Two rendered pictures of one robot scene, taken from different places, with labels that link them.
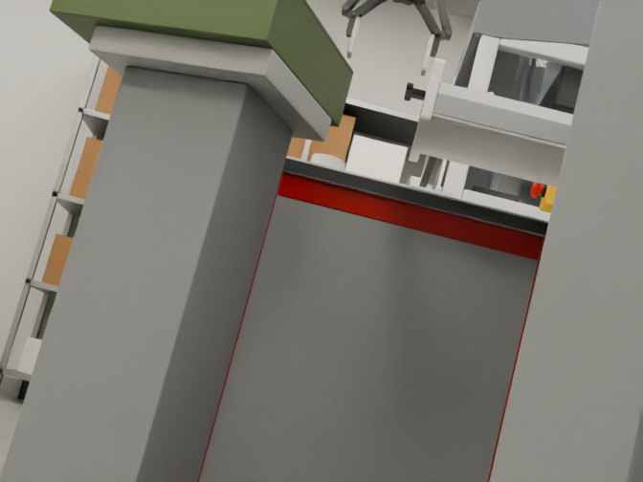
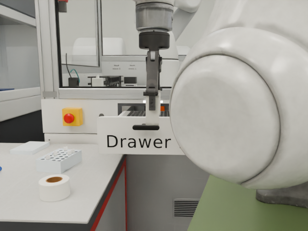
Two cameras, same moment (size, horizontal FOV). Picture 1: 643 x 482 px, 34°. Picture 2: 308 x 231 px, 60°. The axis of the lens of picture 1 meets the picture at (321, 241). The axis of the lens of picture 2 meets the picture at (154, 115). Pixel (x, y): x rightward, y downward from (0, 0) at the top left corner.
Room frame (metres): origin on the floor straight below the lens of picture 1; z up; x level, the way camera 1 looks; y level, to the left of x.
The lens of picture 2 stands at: (1.83, 0.64, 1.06)
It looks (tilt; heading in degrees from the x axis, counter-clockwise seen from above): 9 degrees down; 270
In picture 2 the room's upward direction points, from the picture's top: straight up
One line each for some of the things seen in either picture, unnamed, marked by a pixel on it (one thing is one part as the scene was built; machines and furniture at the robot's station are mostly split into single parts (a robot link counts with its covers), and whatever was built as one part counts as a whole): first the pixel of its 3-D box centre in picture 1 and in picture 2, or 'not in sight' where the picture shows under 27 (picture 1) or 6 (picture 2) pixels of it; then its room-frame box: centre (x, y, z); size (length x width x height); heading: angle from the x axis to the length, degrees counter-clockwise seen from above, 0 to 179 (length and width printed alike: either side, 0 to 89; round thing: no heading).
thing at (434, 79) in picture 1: (425, 113); (146, 135); (1.84, -0.12, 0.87); 0.29 x 0.02 x 0.11; 177
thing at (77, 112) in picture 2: (554, 193); (72, 116); (2.16, -0.44, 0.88); 0.07 x 0.05 x 0.07; 177
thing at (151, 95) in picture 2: (346, 21); (151, 99); (1.83, 0.06, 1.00); 0.03 x 0.01 x 0.05; 87
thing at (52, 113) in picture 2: not in sight; (163, 103); (1.76, -0.92, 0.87); 1.02 x 0.95 x 0.14; 177
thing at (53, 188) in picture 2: (326, 168); (54, 187); (2.06, 0.03, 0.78); 0.07 x 0.07 x 0.04
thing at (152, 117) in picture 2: (353, 37); (152, 110); (1.83, 0.04, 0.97); 0.03 x 0.01 x 0.07; 177
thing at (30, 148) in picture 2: not in sight; (30, 147); (2.30, -0.36, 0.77); 0.13 x 0.09 x 0.02; 83
